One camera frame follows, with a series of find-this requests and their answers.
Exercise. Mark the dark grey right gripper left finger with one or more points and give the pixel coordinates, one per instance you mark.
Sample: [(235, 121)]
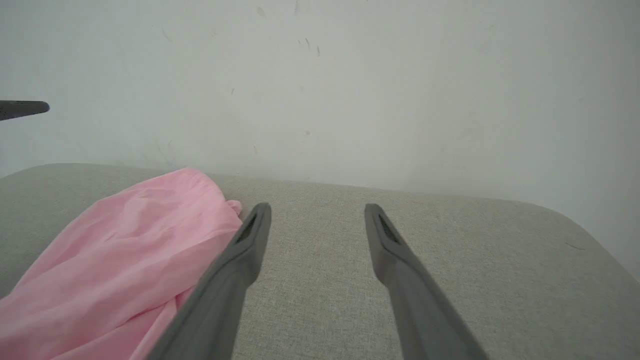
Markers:
[(215, 300)]

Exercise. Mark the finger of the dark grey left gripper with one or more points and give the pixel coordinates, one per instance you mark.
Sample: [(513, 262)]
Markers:
[(22, 108)]

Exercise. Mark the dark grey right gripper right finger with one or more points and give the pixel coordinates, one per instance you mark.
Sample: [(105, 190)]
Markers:
[(420, 310)]

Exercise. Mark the pink garment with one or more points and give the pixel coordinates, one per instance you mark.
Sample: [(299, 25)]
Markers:
[(115, 250)]

